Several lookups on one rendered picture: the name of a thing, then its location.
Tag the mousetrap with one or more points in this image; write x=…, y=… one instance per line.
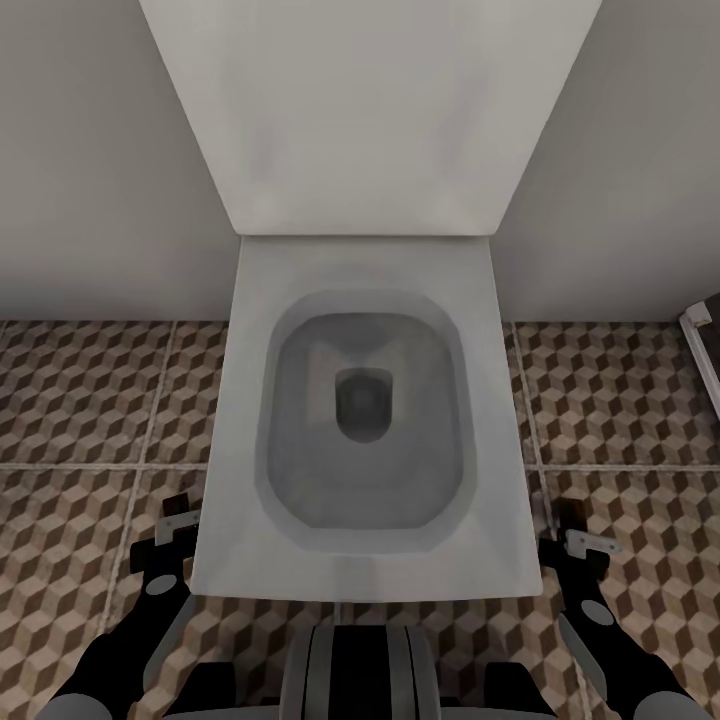
x=571, y=514
x=176, y=504

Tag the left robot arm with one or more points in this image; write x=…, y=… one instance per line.
x=117, y=669

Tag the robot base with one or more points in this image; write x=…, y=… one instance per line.
x=509, y=693

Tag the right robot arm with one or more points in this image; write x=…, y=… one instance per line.
x=637, y=685

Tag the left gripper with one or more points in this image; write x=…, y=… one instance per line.
x=143, y=553

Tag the toilet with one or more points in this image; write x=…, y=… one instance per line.
x=365, y=446

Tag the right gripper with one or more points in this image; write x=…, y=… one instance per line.
x=553, y=554

